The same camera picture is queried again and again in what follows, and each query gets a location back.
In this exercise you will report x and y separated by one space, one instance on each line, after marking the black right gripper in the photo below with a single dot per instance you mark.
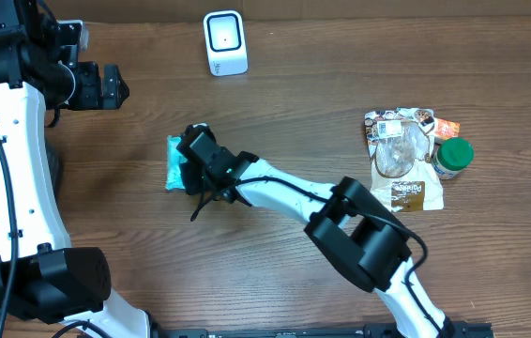
197 185

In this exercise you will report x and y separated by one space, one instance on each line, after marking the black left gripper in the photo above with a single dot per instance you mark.
94 98

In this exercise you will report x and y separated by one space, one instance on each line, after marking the teal long snack packet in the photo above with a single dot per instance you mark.
174 160

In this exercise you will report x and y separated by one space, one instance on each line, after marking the brown white snack pouch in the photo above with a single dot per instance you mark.
400 144

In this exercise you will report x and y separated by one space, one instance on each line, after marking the orange Kleenex tissue pack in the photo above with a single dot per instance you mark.
444 130

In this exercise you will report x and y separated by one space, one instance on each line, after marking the green lid jar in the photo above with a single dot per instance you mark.
450 158

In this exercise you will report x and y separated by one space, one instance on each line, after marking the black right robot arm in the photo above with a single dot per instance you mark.
360 238

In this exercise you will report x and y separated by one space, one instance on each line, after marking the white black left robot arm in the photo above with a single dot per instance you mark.
42 276

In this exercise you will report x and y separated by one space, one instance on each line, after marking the white barcode scanner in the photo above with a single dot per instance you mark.
225 43

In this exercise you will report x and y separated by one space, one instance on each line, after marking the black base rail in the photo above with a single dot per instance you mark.
379 330

